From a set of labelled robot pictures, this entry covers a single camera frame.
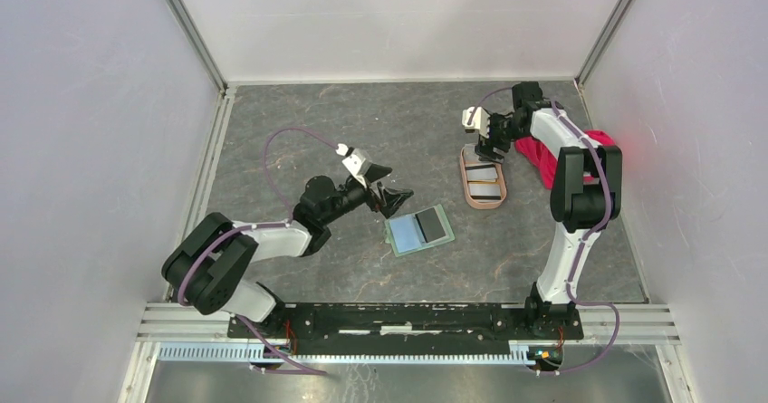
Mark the aluminium frame rail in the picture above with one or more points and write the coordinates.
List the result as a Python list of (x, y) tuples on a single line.
[(216, 315)]

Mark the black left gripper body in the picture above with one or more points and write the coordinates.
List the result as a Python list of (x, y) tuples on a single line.
[(372, 200)]

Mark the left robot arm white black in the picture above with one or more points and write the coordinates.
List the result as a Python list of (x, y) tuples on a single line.
[(207, 269)]

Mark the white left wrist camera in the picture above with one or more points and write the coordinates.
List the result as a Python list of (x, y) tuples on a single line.
[(356, 161)]

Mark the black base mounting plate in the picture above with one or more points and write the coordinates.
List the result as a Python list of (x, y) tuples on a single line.
[(417, 328)]

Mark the silver card with black stripe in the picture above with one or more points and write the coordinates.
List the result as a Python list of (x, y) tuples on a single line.
[(483, 191)]

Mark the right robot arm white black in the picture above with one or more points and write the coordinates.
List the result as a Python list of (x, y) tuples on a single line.
[(585, 193)]

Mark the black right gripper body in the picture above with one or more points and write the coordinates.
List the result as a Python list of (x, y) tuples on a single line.
[(502, 131)]

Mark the black credit card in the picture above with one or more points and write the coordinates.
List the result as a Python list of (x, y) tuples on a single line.
[(430, 224)]

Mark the crumpled red cloth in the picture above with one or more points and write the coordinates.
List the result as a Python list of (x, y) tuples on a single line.
[(542, 159)]

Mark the pink oval card tray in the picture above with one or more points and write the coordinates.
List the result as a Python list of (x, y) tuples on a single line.
[(468, 157)]

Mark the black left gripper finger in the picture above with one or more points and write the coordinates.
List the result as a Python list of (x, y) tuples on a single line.
[(376, 173), (393, 200)]

